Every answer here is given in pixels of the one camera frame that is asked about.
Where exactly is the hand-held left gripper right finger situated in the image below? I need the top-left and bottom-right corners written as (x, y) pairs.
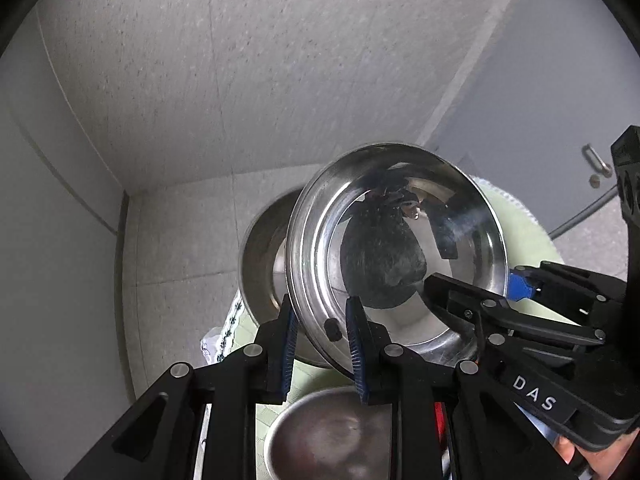
top-left (345, 296), bottom-right (596, 480)

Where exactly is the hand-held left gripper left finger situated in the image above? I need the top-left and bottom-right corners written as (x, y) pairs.
top-left (65, 294), bottom-right (301, 480)

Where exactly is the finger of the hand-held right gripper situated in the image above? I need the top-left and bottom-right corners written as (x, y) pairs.
top-left (425, 272), bottom-right (608, 348)
top-left (509, 260), bottom-right (627, 311)

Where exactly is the large stainless steel bowl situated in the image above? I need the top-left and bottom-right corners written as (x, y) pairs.
top-left (239, 194), bottom-right (482, 368)

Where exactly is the shallow stainless steel plate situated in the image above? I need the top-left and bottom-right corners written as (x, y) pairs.
top-left (286, 143), bottom-right (509, 386)

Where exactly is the person's right hand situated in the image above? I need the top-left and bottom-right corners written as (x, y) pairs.
top-left (556, 427), bottom-right (640, 480)

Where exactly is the light green placemat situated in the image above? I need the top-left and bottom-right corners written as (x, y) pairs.
top-left (200, 175), bottom-right (568, 480)

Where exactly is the small stainless steel bowl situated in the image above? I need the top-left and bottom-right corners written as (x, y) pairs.
top-left (263, 387), bottom-right (401, 480)

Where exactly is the grey door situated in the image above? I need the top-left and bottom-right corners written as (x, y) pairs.
top-left (415, 0), bottom-right (640, 281)

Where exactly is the metal door handle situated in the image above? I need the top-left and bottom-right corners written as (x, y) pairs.
top-left (581, 143), bottom-right (614, 177)

